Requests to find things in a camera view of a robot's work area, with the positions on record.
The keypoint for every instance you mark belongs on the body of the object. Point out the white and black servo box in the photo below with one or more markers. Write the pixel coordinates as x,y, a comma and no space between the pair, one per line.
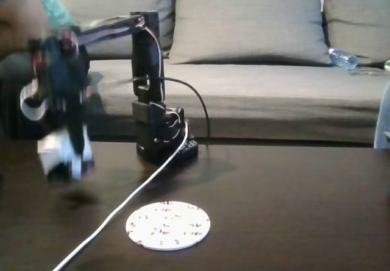
53,152

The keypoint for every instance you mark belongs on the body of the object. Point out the small green-white object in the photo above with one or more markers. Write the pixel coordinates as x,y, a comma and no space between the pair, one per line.
387,66

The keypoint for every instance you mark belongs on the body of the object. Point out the round white patterned coaster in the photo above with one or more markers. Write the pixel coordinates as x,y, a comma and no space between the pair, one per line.
168,225

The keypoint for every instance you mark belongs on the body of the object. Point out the person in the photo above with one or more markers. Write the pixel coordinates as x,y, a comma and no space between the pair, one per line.
58,12

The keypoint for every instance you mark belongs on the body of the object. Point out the grey fabric sofa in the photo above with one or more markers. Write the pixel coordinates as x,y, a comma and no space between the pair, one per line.
274,94

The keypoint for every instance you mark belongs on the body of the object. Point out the flat printed paper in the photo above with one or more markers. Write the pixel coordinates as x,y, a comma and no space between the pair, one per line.
367,72

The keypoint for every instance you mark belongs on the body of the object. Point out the grey-blue fabric object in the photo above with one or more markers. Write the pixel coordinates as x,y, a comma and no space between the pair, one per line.
383,118

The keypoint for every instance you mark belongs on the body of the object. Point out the clear plastic water bottle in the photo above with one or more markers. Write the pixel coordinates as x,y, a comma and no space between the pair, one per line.
342,58

